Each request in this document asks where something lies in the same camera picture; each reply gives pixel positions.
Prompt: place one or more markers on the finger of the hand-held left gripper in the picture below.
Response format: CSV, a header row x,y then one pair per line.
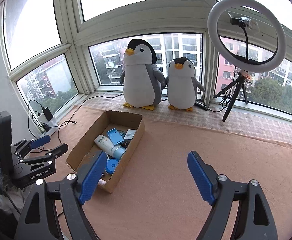
x,y
41,140
58,150

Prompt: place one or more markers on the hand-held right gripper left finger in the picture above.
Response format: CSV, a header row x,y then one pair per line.
x,y
93,177

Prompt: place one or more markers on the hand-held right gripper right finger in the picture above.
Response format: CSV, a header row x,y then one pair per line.
x,y
201,177

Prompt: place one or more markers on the blue round case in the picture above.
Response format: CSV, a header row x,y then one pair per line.
x,y
111,166

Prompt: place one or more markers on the white sunscreen bottle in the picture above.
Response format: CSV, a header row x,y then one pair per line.
x,y
108,146

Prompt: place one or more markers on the blue phone stand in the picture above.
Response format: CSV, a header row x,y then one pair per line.
x,y
114,136

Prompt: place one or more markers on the brown cardboard box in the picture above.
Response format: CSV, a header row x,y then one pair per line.
x,y
133,145

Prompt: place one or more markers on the small clear blue bottle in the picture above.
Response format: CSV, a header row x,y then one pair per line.
x,y
121,132

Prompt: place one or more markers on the white charger adapter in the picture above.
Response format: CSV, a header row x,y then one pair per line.
x,y
129,135

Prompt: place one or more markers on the black plug adapter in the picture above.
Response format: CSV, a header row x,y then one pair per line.
x,y
44,125

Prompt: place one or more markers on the white power strip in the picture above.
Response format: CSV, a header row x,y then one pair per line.
x,y
49,127

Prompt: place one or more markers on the white charger block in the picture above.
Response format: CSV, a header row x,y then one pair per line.
x,y
40,117

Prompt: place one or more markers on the black inline remote control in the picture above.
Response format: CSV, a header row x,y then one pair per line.
x,y
202,105

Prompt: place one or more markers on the checkered cloth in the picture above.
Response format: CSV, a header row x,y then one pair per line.
x,y
261,125

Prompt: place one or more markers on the small penguin plush toy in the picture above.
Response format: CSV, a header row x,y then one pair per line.
x,y
183,87

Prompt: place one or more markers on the black tripod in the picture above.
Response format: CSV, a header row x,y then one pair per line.
x,y
236,90

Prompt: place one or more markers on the large penguin plush toy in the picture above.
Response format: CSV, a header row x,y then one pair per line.
x,y
138,80

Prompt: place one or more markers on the black webcam on gooseneck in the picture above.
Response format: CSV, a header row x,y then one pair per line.
x,y
243,22

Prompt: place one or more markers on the white window frame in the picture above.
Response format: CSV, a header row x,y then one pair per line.
x,y
68,17

